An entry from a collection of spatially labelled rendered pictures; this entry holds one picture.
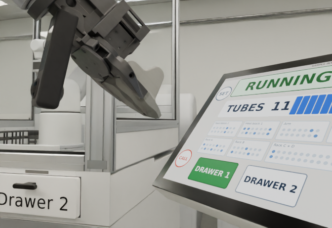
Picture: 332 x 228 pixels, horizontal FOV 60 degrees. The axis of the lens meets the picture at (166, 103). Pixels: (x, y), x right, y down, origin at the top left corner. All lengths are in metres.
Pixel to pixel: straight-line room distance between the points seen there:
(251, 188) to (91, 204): 0.54
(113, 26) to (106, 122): 0.49
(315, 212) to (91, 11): 0.35
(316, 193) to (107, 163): 0.58
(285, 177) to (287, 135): 0.07
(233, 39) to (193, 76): 0.73
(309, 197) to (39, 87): 0.33
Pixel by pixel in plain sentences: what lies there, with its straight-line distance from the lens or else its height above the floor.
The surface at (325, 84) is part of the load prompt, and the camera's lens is 0.50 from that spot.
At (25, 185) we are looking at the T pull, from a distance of 0.91.
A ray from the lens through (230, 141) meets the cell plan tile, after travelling 0.51.
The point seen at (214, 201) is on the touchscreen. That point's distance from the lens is 0.45.
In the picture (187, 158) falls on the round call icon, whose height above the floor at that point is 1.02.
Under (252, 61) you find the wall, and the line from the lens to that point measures 4.01.
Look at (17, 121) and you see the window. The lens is 1.01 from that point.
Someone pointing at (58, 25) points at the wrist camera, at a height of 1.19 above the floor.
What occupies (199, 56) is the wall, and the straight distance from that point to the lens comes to 4.07.
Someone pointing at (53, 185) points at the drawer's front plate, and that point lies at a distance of 0.90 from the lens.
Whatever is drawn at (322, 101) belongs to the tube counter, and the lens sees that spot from 0.48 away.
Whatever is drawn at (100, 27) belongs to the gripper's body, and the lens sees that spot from 0.36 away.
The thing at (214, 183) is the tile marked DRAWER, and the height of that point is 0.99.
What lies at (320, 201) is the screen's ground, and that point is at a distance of 0.38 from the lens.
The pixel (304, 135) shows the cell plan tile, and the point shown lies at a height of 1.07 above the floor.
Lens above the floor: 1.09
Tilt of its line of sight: 4 degrees up
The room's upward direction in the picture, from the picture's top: straight up
